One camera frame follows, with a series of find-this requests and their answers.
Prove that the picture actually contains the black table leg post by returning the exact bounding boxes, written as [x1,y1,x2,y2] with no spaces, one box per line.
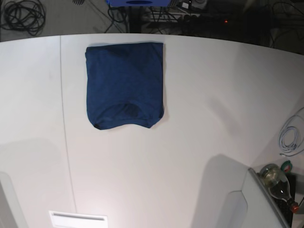
[128,7,143,33]

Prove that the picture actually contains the black power strip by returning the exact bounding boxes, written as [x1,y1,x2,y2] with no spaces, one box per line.
[182,14,233,27]

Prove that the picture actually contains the green tape roll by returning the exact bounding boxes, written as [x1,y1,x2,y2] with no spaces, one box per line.
[280,160,293,173]

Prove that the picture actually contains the light blue coiled cable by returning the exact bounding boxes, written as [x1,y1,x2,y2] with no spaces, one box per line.
[278,113,304,157]

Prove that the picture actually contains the black coiled floor cables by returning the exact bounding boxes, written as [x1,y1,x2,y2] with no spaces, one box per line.
[0,0,47,37]

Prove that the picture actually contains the blue plastic crate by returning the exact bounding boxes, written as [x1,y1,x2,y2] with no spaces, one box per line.
[106,0,171,7]

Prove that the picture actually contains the clear glass bottle red cap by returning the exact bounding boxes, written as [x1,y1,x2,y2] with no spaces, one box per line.
[259,163,299,213]

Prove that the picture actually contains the dark blue t-shirt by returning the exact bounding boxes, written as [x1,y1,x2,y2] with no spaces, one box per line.
[85,42,164,130]

